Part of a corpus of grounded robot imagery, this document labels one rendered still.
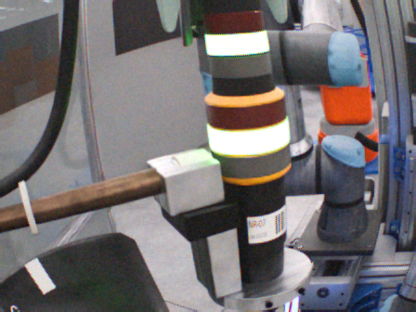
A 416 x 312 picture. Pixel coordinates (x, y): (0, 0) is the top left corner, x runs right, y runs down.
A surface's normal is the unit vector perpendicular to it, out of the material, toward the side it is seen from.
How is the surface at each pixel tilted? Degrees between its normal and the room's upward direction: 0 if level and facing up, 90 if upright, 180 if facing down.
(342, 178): 90
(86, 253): 41
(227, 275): 90
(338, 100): 90
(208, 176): 90
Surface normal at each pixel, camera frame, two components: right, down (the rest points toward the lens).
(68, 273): 0.35, -0.54
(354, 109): -0.14, 0.34
